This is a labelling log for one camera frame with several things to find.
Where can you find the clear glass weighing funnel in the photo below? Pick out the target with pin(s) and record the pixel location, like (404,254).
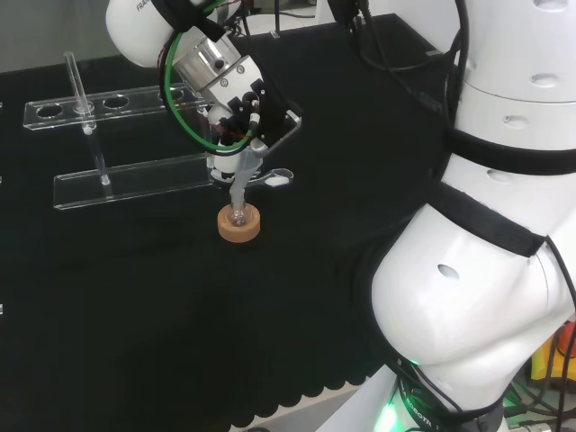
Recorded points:
(279,181)

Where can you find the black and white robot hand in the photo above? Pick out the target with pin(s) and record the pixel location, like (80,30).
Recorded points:
(234,78)

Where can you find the clear acrylic funnel stand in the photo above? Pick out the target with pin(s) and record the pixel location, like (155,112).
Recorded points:
(135,184)

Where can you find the black cloth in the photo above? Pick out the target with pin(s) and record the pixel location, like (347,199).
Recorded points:
(135,315)

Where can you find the yellow stop button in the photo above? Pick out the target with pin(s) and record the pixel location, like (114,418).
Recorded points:
(542,364)

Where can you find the translucent plastic funnel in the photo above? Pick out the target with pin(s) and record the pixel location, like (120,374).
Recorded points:
(245,173)

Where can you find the small glass round-bottom flask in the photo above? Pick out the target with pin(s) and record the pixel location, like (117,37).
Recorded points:
(238,219)

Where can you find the grey tape strip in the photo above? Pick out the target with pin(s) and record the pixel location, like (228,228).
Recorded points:
(434,53)

